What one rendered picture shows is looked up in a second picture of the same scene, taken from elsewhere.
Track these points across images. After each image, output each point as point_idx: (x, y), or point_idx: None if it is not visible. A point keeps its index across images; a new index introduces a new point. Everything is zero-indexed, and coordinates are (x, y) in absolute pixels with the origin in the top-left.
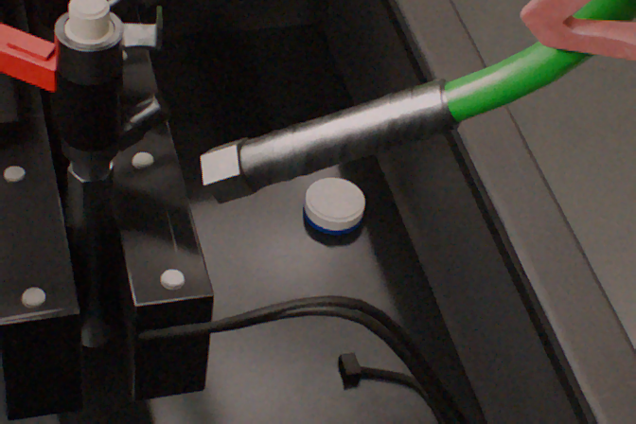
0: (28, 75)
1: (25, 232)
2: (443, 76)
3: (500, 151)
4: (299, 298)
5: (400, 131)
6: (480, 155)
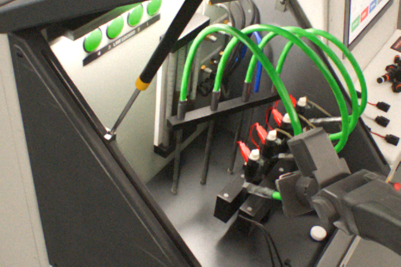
0: (244, 158)
1: (235, 185)
2: None
3: (342, 238)
4: (292, 244)
5: (265, 194)
6: (336, 236)
